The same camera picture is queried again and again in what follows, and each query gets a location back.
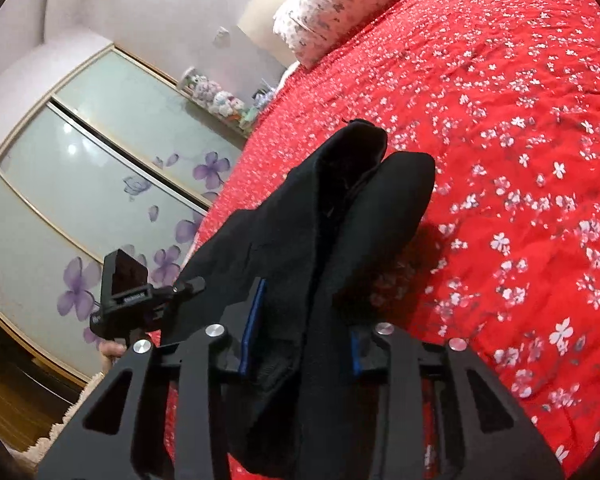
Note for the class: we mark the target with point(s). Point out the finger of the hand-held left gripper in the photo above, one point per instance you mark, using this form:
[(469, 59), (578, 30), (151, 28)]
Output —
[(187, 287)]

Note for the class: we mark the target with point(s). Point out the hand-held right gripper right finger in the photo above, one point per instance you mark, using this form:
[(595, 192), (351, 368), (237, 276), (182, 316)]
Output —
[(356, 355)]

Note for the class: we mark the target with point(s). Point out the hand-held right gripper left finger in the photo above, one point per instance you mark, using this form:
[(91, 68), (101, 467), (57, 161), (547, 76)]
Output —
[(252, 330)]

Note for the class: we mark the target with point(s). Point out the black pants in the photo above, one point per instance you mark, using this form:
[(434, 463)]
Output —
[(305, 270)]

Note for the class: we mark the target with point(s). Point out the person's left hand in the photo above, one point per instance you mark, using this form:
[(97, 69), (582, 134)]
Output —
[(112, 351)]

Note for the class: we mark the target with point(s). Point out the wardrobe with purple flower doors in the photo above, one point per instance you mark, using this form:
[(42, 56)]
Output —
[(80, 200)]

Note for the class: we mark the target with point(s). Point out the plush toys on shelf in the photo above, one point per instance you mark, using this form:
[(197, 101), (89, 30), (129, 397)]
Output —
[(230, 120)]

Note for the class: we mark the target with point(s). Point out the plush toy bunch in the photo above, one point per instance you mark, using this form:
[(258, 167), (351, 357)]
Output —
[(212, 92)]

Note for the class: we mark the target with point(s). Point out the red floral blanket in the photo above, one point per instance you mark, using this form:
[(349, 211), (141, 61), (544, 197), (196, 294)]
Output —
[(480, 160)]

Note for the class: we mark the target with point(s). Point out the cream headboard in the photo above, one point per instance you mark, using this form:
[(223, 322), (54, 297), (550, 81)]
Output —
[(265, 40)]

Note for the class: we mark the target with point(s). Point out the white floral pillow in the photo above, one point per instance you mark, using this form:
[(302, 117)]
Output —
[(340, 5)]

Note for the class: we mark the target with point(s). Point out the small white wall ornament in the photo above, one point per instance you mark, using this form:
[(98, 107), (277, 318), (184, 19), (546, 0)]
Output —
[(222, 34)]

